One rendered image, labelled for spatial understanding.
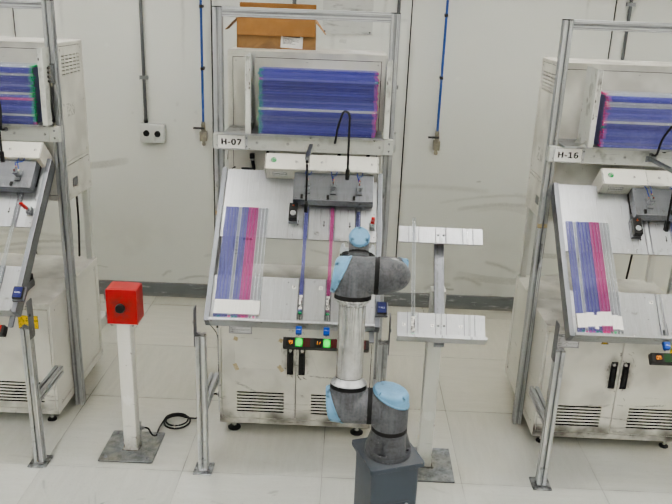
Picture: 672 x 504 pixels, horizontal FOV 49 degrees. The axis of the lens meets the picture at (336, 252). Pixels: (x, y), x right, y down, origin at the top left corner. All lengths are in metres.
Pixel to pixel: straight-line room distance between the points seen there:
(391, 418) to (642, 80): 1.95
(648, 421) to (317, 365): 1.54
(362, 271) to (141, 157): 2.90
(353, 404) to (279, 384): 1.12
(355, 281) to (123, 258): 3.09
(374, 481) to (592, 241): 1.45
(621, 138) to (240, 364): 1.93
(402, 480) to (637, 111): 1.83
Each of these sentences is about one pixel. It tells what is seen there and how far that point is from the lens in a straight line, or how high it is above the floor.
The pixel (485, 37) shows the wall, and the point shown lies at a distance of 4.74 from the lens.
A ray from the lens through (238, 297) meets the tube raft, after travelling 3.03.
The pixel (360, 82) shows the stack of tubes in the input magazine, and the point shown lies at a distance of 3.17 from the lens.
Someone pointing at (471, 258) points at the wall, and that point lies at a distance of 5.00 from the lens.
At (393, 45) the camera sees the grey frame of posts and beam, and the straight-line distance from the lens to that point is 3.23.
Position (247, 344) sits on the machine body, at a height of 0.47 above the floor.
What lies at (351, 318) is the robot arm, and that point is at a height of 1.01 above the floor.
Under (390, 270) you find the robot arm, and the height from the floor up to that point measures 1.17.
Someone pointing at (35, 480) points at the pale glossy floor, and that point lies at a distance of 3.48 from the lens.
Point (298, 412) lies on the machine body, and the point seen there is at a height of 0.13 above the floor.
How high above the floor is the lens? 1.93
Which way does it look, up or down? 19 degrees down
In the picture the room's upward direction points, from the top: 2 degrees clockwise
